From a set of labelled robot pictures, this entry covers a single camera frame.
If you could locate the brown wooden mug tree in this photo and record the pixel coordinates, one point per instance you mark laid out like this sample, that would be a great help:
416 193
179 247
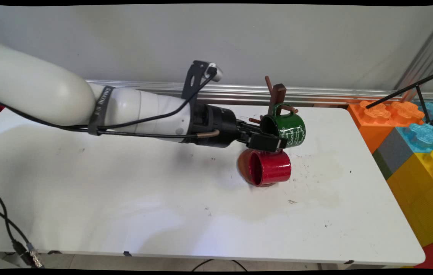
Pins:
277 95

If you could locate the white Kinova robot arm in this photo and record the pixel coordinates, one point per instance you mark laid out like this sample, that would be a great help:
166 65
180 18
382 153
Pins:
48 88

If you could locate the aluminium rail along wall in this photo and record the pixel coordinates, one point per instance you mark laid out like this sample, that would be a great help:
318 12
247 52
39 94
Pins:
315 93

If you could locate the green enamel mug white print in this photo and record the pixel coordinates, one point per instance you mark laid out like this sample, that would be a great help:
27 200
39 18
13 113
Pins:
291 130

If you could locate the blue giant building block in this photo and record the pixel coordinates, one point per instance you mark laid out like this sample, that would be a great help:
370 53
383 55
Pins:
422 139

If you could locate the yellow giant building block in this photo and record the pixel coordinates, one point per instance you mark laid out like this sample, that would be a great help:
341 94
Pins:
419 202

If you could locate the silver wrist camera black mount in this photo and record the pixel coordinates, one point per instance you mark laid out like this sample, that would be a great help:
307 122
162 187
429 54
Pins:
199 78

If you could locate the black tripod stand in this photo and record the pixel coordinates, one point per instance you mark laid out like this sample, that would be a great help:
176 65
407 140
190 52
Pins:
407 89

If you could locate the orange giant building block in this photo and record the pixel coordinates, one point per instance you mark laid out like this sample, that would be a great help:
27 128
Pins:
373 122

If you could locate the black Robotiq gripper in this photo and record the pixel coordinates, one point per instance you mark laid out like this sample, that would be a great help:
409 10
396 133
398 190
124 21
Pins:
216 126

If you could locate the red giant building block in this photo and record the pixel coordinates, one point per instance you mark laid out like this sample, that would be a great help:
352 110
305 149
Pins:
432 258

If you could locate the dark green giant building block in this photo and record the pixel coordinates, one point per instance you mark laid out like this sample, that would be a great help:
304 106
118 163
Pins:
381 164

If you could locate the grey giant building block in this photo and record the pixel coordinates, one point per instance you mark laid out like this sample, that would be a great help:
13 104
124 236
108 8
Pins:
394 151

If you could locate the red ceramic mug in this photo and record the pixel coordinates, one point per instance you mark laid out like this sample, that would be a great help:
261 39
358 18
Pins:
273 168

